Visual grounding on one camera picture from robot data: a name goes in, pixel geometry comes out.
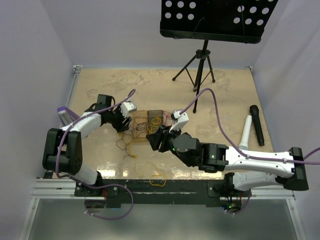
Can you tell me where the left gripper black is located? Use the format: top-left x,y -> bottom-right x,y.
106,104 -> 132,133

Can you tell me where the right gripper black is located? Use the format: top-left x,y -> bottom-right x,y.
146,122 -> 182,157

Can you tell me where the purple thin cable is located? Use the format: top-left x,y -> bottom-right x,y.
133,113 -> 148,139
115,132 -> 136,159

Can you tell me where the orange transparent bin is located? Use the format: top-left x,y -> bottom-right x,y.
132,110 -> 148,143

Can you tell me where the clear transparent bin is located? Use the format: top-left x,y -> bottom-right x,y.
163,110 -> 173,126

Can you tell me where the yellow red cable ball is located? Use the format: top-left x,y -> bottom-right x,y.
132,155 -> 167,188

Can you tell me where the red cable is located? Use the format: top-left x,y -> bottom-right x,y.
163,112 -> 174,126

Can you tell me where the grey transparent bin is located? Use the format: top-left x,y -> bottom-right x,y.
146,109 -> 163,134

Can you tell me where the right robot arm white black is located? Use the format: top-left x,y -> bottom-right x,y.
146,125 -> 309,197

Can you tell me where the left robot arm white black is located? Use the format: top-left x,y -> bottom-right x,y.
42,94 -> 137,196

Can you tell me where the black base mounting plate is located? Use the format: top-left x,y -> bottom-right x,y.
74,179 -> 251,208

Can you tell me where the purple metronome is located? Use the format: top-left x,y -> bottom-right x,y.
57,106 -> 80,126

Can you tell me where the white microphone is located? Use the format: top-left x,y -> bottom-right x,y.
238,115 -> 252,150

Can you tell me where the black microphone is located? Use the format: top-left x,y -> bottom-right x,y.
249,105 -> 265,147

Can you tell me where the black music stand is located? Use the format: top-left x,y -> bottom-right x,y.
159,0 -> 279,114

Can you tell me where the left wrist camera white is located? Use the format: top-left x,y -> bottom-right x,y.
120,101 -> 137,118

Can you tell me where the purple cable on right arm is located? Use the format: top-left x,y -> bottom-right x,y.
178,87 -> 320,216

